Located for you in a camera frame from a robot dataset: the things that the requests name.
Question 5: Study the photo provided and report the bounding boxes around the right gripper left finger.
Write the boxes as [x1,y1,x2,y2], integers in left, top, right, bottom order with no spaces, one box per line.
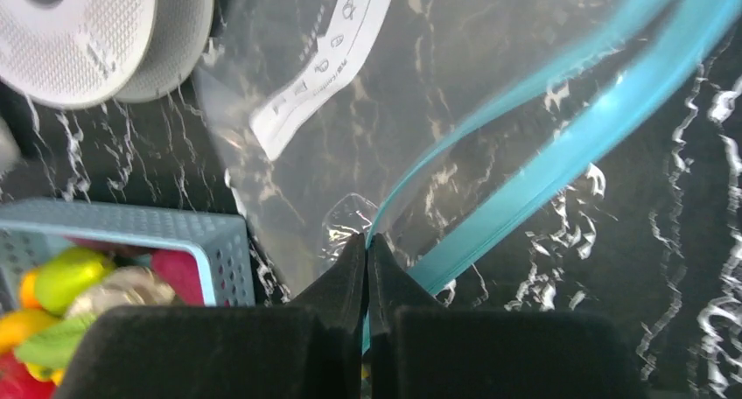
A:
[55,234,368,398]

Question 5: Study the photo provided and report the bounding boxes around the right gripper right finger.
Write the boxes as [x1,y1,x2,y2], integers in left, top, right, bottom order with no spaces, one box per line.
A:
[367,235,647,398]

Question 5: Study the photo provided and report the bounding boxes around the clear zip top bag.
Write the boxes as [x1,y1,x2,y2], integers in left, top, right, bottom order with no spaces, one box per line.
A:
[193,0,741,297]

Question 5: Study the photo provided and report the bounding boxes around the red apple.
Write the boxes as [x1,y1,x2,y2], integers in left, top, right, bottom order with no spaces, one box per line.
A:
[1,353,56,399]

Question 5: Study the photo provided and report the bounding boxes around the light blue plastic basket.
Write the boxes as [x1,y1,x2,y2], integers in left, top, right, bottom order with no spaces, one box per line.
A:
[1,198,256,308]

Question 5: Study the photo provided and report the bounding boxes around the magenta sweet potato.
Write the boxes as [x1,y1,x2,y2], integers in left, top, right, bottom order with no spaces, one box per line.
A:
[150,249,205,306]

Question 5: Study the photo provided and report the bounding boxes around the white cauliflower with leaves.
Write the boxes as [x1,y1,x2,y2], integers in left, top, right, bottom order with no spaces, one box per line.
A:
[13,266,179,370]

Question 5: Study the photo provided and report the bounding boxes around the grey filament spool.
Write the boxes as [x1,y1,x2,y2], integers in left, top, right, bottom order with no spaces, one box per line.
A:
[1,0,215,109]

